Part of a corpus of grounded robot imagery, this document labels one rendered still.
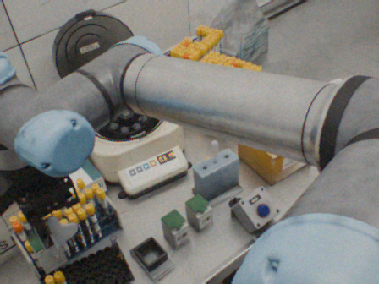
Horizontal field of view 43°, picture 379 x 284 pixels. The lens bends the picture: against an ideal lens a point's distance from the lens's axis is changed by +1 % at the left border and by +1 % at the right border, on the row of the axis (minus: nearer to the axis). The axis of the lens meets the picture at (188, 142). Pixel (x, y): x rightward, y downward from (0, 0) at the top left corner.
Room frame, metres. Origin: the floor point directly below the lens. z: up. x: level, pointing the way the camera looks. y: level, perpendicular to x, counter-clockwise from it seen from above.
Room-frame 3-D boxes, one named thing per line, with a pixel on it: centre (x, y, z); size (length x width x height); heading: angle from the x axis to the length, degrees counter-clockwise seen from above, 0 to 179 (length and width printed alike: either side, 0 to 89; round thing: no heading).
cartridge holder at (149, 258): (0.57, 0.10, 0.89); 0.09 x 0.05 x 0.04; 34
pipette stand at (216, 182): (0.74, -0.06, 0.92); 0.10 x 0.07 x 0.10; 118
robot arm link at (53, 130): (0.43, 0.16, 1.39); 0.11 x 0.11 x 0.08; 45
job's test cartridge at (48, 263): (0.48, 0.26, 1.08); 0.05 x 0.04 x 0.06; 31
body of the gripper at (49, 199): (0.50, 0.23, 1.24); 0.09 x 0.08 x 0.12; 121
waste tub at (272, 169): (0.83, -0.21, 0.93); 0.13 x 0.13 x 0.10; 30
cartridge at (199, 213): (0.66, -0.01, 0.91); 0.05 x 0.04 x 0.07; 34
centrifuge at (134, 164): (0.90, 0.14, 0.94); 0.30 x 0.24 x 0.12; 25
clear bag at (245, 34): (1.33, -0.19, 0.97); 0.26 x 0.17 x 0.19; 139
